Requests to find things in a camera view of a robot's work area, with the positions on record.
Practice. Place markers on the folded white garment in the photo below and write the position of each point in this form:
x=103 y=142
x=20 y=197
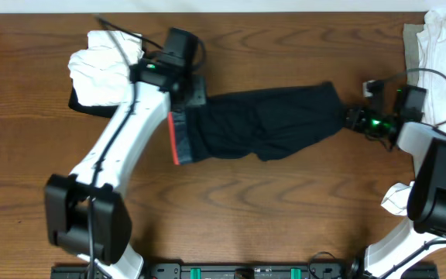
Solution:
x=99 y=74

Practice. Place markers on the white ribbed garment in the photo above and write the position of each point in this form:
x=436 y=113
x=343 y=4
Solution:
x=443 y=69

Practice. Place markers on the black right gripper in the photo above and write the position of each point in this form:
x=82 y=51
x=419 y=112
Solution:
x=355 y=123

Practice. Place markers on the black leggings with red waistband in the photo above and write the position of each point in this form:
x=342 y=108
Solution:
x=272 y=123

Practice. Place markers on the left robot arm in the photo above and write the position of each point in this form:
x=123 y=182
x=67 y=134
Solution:
x=85 y=210

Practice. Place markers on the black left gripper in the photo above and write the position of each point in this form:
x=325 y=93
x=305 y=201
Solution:
x=197 y=95

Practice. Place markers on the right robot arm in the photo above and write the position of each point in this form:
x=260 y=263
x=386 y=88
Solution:
x=422 y=231

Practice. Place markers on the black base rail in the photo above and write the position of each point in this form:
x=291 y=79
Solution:
x=177 y=271

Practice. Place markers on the folded black garment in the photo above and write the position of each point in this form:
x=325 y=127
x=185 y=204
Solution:
x=95 y=110

